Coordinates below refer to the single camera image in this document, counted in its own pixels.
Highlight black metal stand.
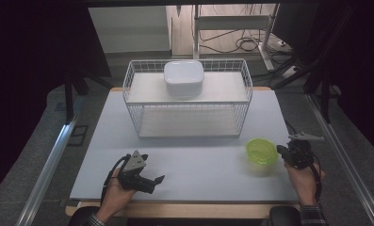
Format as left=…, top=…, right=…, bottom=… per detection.
left=302, top=60, right=337, bottom=124
left=63, top=70, right=114, bottom=124

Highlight green translucent bowl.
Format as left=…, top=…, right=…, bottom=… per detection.
left=245, top=137, right=280, bottom=167

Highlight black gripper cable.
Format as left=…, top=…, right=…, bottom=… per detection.
left=306, top=155, right=324, bottom=202
left=100, top=154, right=130, bottom=205

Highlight white wire shelf rack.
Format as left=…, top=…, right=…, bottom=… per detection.
left=122, top=58, right=254, bottom=139

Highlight white power strip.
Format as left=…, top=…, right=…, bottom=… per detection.
left=281, top=65, right=302, bottom=80

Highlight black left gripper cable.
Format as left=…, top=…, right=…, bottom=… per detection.
left=100, top=154, right=130, bottom=205

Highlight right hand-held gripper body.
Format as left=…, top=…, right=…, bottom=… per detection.
left=278, top=131, right=326, bottom=170

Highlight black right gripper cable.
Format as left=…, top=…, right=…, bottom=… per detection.
left=306, top=155, right=324, bottom=202

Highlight black cable beside table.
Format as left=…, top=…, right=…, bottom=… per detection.
left=285, top=120, right=300, bottom=137

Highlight person's right leg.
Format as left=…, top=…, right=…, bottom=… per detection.
left=268, top=205, right=302, bottom=226

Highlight black floor cables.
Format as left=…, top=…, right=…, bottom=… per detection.
left=198, top=27, right=300, bottom=61

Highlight aluminium rail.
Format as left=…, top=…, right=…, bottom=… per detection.
left=304, top=93, right=374, bottom=226
left=16, top=113, right=81, bottom=226

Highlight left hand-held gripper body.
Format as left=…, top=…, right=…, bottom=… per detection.
left=116, top=150, right=156, bottom=195

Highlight person's leg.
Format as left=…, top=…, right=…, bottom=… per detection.
left=68, top=205, right=102, bottom=226
left=268, top=205, right=302, bottom=226

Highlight white square bowl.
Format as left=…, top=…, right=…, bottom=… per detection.
left=163, top=59, right=205, bottom=98

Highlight white desk frame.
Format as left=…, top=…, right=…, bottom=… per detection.
left=192, top=3, right=282, bottom=72

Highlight white cabinet panel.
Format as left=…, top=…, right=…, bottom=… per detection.
left=88, top=6, right=172, bottom=55

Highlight person's left leg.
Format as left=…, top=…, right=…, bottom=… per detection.
left=68, top=205, right=102, bottom=226

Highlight person's left hand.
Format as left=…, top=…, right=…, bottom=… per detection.
left=100, top=176, right=138, bottom=220

